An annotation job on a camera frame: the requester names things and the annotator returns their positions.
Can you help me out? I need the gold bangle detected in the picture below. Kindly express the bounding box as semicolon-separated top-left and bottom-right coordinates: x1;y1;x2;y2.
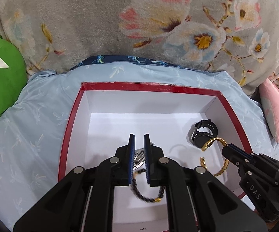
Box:
199;137;230;177

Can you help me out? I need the black bead bracelet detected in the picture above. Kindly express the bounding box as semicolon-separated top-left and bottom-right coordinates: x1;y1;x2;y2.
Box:
129;168;166;203

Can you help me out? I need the black smartwatch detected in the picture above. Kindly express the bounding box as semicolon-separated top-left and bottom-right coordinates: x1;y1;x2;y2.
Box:
191;119;219;148

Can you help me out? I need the silver metal wristwatch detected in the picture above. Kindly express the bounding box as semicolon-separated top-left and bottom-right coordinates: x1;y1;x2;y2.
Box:
133;148;145;171

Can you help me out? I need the red gift box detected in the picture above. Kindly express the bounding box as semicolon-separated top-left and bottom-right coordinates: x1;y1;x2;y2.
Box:
57;82;256;232

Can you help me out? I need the pink cartoon pillow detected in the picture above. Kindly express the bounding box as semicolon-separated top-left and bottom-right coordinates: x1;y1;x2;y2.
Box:
259;78;279;142

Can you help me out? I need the light blue palm bedsheet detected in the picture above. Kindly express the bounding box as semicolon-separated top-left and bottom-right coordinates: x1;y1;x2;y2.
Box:
0;57;279;229

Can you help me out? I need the grey floral blanket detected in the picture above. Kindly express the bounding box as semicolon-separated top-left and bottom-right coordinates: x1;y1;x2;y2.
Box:
0;0;279;94

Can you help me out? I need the green round cushion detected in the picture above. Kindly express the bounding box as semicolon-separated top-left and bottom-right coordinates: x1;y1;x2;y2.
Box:
0;38;27;117

